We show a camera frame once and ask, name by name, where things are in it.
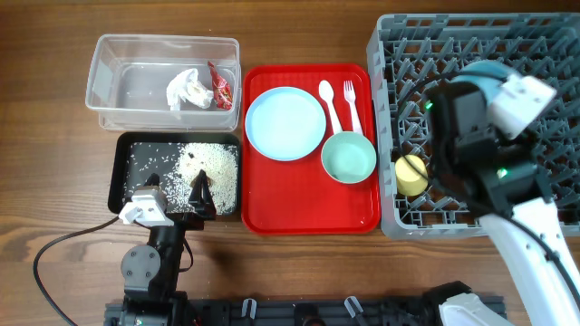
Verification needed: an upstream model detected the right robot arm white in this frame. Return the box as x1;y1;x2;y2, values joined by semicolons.
424;81;579;325

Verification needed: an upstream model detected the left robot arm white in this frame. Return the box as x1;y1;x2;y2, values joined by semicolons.
103;169;217;326

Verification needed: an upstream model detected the large light blue plate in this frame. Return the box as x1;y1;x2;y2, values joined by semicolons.
245;86;326;161

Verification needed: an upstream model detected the white napkin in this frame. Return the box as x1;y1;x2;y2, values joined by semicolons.
166;68;214;110

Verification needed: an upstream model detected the red snack wrapper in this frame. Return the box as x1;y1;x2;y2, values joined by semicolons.
208;62;233;110

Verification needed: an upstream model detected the black waste tray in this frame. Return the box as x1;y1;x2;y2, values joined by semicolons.
108;131;241;214

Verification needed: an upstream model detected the grey dishwasher rack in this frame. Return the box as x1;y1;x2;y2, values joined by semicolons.
366;13;579;240

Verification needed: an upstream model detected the green plastic bowl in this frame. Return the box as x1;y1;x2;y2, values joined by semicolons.
321;131;377;184

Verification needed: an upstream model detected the clear plastic bin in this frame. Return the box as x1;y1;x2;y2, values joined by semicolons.
85;34;242;132

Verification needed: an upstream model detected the yellow plastic cup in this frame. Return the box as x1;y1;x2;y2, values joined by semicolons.
395;155;428;197

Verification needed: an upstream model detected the red plastic tray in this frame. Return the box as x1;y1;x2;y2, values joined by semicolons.
240;63;381;235

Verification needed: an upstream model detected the white plastic spoon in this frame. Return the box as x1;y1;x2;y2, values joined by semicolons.
318;80;343;134

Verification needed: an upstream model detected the pink plastic fork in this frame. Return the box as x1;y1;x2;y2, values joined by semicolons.
343;81;363;135

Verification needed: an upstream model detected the rice food waste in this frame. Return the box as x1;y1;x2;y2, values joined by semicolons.
121;142;238;216

